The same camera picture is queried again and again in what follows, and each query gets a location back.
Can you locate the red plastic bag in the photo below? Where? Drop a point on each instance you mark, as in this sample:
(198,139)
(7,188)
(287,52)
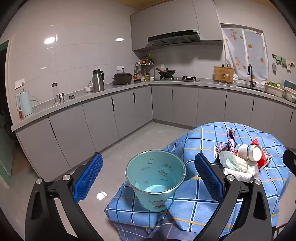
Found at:
(261,161)

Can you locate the hanging beige cloth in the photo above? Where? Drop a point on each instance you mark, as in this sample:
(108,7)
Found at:
(290,64)

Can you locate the grey kitchen counter cabinets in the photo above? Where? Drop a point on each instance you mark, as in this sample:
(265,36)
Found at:
(185,104)

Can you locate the orange-print window curtain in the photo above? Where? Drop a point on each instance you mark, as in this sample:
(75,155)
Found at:
(245,51)

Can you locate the green door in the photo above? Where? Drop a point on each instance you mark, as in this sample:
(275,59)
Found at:
(4,139)

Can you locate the blue plaid blanket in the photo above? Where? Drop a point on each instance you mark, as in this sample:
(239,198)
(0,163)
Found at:
(208,136)

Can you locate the glass bottle with black lid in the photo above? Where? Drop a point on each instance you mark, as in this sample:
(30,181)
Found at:
(55,92)

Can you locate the small white bowl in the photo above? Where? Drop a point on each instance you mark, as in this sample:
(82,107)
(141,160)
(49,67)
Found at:
(88,89)

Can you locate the white paper tissue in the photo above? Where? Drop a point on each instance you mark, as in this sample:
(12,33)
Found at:
(238,176)

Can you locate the steel sink faucet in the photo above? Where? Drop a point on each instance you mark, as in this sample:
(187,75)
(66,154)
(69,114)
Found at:
(250,76)

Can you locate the teal metal bucket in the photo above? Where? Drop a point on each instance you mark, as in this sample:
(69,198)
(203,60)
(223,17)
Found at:
(152,166)

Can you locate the pale blue electric kettle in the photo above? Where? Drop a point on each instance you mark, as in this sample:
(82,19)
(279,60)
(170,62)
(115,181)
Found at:
(24,104)

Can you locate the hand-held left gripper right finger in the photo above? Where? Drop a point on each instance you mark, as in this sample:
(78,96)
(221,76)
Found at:
(208,176)

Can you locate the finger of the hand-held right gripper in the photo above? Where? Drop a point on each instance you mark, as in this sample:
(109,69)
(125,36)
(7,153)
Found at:
(290,160)

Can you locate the metal spice rack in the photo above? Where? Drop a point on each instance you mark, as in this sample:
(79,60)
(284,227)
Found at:
(144,66)

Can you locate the hanging green cloth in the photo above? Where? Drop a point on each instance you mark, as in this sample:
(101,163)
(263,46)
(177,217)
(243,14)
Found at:
(281,60)

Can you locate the beige basin of vegetables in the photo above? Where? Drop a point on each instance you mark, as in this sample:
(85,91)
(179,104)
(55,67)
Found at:
(274,91)

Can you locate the wooden cutting board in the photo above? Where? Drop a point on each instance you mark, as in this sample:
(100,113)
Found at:
(222,70)

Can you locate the white blue-banded paper cup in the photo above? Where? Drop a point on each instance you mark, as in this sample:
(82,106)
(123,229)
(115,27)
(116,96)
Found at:
(245,151)

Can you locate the steel thermos jug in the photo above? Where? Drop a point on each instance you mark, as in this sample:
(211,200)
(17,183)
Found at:
(98,81)

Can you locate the black electric cooker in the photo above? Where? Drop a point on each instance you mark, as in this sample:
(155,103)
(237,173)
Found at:
(122,78)

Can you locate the hanging grey scrubber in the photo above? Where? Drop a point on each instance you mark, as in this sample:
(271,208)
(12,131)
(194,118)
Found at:
(274,68)

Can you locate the dark sauce bottle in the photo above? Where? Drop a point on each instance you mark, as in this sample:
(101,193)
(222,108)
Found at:
(135,76)

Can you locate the beige plastic bowl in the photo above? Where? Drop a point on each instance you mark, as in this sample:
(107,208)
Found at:
(291,95)

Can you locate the black range hood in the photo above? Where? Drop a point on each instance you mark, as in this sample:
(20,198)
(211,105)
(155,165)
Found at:
(173,37)

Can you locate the row of condiment bottles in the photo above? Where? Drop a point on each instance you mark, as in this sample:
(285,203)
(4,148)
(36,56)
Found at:
(145,59)

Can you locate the grey wall cabinets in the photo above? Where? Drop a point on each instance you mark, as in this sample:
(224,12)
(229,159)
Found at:
(161,20)

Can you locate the purple snack wrapper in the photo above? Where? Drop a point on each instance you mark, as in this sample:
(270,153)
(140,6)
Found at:
(231,139)

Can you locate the black wok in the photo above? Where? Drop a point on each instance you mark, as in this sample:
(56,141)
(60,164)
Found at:
(166,73)

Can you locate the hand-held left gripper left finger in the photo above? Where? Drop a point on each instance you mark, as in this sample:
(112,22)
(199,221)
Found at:
(89,176)

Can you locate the gas stove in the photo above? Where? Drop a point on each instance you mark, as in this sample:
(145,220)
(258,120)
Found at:
(175,79)

